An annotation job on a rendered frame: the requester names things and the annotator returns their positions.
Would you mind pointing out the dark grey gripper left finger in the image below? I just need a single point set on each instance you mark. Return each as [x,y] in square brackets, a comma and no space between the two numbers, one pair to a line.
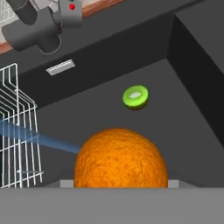
[66,184]

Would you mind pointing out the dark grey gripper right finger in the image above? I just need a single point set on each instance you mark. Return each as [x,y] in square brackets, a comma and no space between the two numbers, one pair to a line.
[173,184]

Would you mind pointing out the orange tangerine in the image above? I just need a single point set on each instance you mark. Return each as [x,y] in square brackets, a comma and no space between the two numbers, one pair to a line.
[121,159]

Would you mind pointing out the dark grey sink basin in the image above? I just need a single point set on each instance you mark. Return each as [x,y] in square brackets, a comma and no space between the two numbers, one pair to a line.
[178,131]

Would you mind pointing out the green kiwi half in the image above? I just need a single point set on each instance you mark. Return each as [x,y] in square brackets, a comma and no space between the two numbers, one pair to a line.
[135,96]

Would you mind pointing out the dark grey sink faucet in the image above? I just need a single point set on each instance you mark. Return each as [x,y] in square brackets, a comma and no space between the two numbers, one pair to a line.
[30,32]

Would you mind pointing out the blue water stream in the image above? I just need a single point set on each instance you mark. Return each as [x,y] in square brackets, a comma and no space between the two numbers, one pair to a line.
[55,143]

